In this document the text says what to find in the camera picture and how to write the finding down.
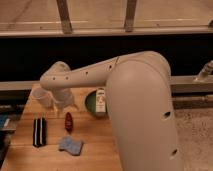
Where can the white green bottle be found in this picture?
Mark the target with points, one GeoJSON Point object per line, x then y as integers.
{"type": "Point", "coordinates": [100, 101]}

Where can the blue sponge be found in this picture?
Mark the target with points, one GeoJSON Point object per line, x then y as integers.
{"type": "Point", "coordinates": [71, 145]}

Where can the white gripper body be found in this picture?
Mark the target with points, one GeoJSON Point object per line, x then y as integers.
{"type": "Point", "coordinates": [63, 98]}

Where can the black white striped cloth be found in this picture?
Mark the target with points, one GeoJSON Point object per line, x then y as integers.
{"type": "Point", "coordinates": [39, 132]}

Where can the metal window frame rail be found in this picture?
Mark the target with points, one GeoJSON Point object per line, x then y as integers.
{"type": "Point", "coordinates": [35, 18]}

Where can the green bowl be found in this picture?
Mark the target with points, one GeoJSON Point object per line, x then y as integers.
{"type": "Point", "coordinates": [90, 104]}

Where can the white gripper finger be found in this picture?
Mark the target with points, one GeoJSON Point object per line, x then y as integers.
{"type": "Point", "coordinates": [58, 111]}
{"type": "Point", "coordinates": [74, 105]}

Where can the dried red pepper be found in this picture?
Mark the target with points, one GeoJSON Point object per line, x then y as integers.
{"type": "Point", "coordinates": [68, 122]}

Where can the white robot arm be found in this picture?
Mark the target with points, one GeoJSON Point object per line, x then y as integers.
{"type": "Point", "coordinates": [139, 105]}

